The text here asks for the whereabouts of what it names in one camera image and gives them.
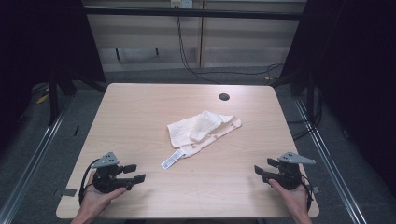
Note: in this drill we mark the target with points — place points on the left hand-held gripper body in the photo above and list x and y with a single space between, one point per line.
104 179

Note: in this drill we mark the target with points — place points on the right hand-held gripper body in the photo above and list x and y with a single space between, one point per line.
289 177

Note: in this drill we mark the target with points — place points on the white cloth with label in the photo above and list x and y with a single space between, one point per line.
186 132

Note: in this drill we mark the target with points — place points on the person's left hand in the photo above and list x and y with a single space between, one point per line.
96 202

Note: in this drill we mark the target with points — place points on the person's right hand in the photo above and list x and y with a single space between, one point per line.
297 200

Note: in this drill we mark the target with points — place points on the grey tape piece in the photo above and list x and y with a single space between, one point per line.
315 189
67 192

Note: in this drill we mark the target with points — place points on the small black floor strip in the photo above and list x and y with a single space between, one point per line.
76 130

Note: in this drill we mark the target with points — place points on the black metal stand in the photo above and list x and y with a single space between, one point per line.
53 99
309 93

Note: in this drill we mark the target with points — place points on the black table grommet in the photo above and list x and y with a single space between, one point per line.
224 96

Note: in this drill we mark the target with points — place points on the yellow floor item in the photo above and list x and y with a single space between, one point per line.
42 99

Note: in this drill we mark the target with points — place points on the black curtain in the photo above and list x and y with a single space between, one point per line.
37 46
358 77

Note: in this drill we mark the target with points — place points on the black horizontal bar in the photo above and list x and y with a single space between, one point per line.
193 13

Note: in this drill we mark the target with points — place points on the metal floor rail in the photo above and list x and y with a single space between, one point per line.
34 155
327 155

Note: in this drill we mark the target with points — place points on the white wall socket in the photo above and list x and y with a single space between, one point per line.
182 3

